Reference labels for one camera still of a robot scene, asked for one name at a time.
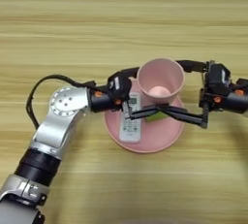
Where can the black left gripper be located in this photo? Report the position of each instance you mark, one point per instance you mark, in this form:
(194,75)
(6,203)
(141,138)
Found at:
(100,100)

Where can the pink round plate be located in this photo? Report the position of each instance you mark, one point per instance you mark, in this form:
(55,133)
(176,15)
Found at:
(155,135)

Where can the pink plastic cup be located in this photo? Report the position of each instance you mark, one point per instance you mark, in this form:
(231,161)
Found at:
(158,76)

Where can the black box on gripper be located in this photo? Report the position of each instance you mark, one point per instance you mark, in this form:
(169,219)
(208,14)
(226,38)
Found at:
(118,87)
(218,77)

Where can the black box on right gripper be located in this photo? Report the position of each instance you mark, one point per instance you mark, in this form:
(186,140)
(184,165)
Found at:
(218,77)

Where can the white remote control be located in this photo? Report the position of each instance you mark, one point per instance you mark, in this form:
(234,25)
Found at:
(130,131)

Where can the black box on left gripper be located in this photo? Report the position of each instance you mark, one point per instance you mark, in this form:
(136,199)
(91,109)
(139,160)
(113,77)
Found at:
(118,87)

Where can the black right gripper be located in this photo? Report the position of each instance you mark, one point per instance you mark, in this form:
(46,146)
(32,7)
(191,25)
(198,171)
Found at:
(232,102)

